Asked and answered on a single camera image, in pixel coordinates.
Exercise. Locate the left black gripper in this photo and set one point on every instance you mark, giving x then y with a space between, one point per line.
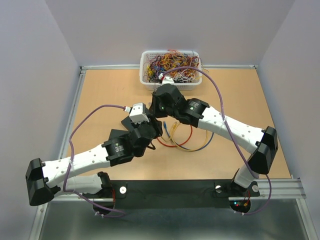
155 122

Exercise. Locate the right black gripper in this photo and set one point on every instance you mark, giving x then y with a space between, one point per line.
154 107

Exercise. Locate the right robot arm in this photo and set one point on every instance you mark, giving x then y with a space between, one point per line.
262 144

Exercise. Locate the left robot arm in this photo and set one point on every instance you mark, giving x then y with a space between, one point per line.
43 177

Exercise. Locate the white plastic basket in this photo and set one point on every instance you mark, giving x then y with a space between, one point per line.
180 63

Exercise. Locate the black network switch upper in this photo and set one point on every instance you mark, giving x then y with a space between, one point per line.
126 122

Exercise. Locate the black network switch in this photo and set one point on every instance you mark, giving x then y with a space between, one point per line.
126 122
116 136

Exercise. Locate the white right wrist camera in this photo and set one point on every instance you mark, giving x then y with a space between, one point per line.
166 80

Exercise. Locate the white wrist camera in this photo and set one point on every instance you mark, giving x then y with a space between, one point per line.
137 113
166 80

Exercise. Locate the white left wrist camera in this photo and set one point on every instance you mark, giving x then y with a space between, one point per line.
137 113

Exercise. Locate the black network switch lower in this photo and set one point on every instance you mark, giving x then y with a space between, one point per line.
116 136

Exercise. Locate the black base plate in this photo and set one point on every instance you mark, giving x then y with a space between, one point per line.
172 194

